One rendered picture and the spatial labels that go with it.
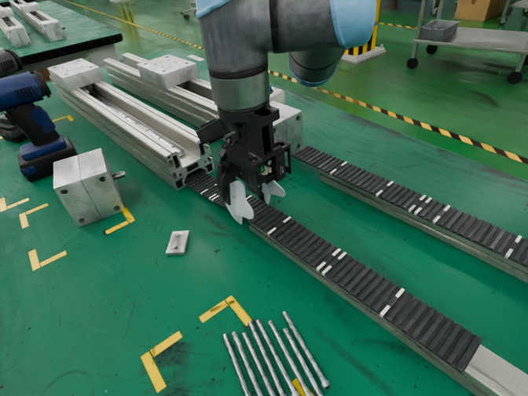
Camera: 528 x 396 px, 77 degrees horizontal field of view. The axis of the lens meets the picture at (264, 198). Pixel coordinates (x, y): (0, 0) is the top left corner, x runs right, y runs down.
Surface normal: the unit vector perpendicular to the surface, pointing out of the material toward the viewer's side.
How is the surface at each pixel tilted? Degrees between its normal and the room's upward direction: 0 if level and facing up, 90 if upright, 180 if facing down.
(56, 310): 0
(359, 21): 94
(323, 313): 0
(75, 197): 90
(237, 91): 90
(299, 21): 88
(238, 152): 0
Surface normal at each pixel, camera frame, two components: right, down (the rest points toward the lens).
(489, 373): -0.09, -0.77
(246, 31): -0.04, 0.77
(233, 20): -0.03, 0.60
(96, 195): 0.46, 0.53
